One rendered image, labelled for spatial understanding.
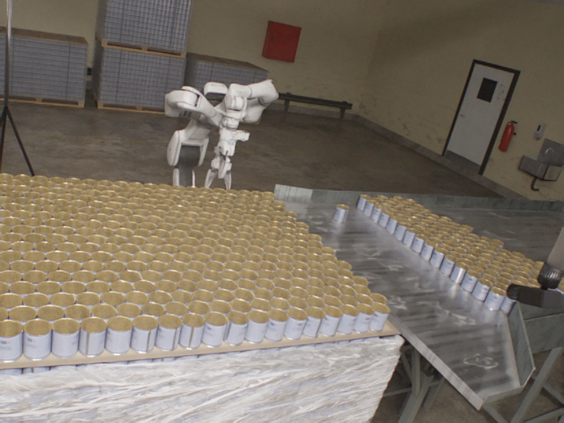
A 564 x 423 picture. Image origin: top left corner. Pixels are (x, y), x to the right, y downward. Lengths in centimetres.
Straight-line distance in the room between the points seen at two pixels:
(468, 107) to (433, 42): 185
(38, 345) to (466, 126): 944
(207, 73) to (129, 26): 157
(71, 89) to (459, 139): 718
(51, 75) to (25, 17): 188
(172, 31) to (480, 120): 583
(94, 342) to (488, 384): 122
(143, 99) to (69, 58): 141
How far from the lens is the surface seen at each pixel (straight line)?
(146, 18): 866
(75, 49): 852
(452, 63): 1074
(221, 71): 912
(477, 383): 174
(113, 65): 867
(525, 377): 183
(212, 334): 143
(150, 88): 887
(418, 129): 1110
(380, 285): 208
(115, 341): 135
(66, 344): 133
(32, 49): 852
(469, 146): 1004
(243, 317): 149
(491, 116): 981
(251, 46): 1108
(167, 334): 137
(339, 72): 1226
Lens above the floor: 200
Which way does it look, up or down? 23 degrees down
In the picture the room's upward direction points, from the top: 13 degrees clockwise
